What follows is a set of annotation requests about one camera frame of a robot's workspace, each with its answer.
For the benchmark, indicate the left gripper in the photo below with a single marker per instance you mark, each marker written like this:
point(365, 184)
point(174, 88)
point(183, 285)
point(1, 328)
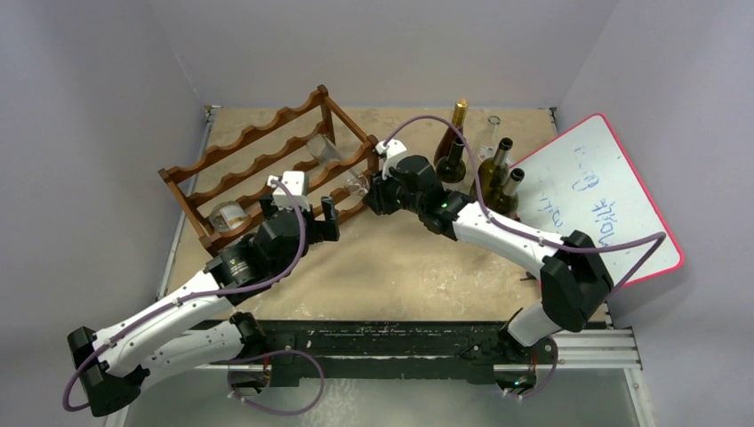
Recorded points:
point(325, 229)

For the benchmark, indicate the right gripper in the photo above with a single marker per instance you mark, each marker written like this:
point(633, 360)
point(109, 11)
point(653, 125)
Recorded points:
point(377, 196)

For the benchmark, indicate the dark green bottle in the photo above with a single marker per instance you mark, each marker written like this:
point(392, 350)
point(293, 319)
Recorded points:
point(493, 171)

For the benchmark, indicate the clear glass wine bottle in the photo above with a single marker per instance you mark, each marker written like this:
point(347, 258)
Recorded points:
point(485, 143)

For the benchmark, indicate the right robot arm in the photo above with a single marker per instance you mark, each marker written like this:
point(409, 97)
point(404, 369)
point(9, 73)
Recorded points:
point(574, 279)

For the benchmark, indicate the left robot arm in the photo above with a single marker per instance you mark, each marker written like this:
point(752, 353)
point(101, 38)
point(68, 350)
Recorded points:
point(115, 364)

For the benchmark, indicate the short clear glass in rack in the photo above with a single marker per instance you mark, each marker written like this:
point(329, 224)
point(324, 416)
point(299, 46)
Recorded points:
point(228, 216)

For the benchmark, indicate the wooden wine rack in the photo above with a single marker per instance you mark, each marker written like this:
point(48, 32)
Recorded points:
point(213, 241)

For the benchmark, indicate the pink-framed whiteboard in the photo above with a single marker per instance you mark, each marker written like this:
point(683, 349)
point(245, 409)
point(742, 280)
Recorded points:
point(584, 180)

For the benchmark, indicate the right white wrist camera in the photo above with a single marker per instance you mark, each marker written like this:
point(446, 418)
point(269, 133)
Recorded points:
point(391, 152)

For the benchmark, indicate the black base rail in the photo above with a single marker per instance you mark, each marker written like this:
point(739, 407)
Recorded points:
point(472, 351)

